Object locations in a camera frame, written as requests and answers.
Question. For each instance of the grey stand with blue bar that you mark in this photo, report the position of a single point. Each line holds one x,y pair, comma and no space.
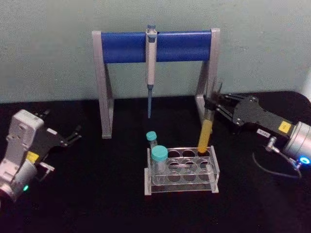
126,47

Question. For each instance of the clear plastic tube rack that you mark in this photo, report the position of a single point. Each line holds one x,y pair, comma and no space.
184,188

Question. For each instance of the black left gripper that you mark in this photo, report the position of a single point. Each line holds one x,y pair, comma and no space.
49,140

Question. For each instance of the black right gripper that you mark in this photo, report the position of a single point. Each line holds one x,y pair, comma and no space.
257,116

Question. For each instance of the grey and blue pipette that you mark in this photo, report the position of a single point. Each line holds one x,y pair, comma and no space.
151,63

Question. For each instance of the black table cloth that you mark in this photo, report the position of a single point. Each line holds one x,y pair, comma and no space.
97,208

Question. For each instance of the tube with yellow liquid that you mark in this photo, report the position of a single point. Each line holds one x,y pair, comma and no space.
204,136

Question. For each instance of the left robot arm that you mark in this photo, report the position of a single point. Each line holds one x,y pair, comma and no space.
20,131

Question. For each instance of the wide clear tube teal cap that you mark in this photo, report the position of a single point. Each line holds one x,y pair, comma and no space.
159,155

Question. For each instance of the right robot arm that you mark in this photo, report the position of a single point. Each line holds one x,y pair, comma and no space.
300,140

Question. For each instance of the narrow clear tube teal cap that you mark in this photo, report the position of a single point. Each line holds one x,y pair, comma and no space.
151,136

